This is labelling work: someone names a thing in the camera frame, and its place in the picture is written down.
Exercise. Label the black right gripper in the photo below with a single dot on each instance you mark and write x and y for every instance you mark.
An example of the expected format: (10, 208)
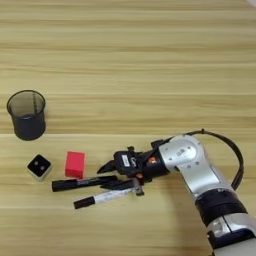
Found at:
(151, 165)

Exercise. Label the white marker black cap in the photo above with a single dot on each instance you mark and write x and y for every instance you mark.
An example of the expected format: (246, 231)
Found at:
(106, 197)

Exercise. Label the red cube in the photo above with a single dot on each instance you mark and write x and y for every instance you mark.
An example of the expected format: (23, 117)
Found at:
(75, 165)

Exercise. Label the black marker pen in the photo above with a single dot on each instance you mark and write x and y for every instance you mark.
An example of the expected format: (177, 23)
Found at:
(73, 183)

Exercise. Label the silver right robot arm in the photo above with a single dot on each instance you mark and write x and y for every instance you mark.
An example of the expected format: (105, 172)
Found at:
(200, 170)

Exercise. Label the small black box white label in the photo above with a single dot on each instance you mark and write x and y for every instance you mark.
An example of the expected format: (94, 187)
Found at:
(125, 161)

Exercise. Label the white cube black face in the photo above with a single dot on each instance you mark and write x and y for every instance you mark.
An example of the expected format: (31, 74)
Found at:
(39, 165)

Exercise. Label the black mesh pen cup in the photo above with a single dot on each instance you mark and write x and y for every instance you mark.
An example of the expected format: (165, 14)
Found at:
(28, 121)

